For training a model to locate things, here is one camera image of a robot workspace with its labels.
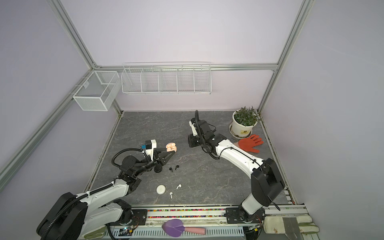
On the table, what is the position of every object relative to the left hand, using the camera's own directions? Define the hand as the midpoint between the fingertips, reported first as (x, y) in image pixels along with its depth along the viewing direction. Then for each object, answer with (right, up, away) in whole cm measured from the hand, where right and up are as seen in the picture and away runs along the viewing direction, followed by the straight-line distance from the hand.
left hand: (174, 152), depth 72 cm
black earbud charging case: (-6, -6, -5) cm, 10 cm away
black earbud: (-5, -13, +18) cm, 23 cm away
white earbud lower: (-3, -24, +9) cm, 26 cm away
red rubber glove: (+46, +1, +30) cm, 55 cm away
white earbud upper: (+1, -21, +11) cm, 24 cm away
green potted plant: (+43, +18, +22) cm, 52 cm away
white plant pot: (+40, +9, +28) cm, 49 cm away
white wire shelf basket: (-9, +45, +28) cm, 54 cm away
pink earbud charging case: (-1, +3, -1) cm, 3 cm away
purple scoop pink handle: (+1, -36, -1) cm, 36 cm away
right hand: (+7, +6, +12) cm, 15 cm away
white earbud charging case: (-9, -22, +10) cm, 26 cm away
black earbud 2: (-1, -12, +19) cm, 23 cm away
